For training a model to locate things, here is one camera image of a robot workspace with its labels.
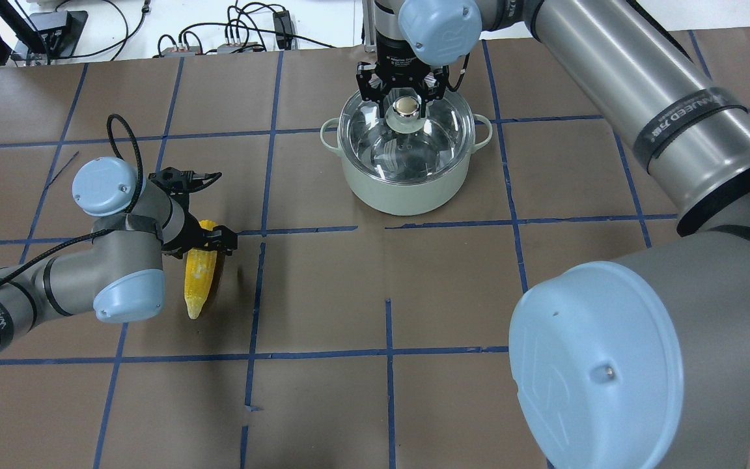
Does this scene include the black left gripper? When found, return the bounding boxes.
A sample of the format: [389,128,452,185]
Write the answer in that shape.
[148,168,238,256]

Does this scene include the pale green cooking pot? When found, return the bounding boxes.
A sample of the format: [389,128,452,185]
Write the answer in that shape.
[320,89,491,216]

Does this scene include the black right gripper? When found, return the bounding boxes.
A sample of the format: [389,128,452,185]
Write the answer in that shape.
[356,56,449,119]

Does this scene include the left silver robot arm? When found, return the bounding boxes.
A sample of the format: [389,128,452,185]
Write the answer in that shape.
[0,157,237,353]

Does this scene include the yellow plastic corn cob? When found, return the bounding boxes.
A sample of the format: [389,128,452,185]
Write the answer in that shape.
[184,241,218,320]

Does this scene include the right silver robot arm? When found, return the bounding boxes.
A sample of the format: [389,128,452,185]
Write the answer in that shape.
[383,118,750,468]

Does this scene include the glass pot lid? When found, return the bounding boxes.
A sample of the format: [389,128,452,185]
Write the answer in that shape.
[337,90,487,185]

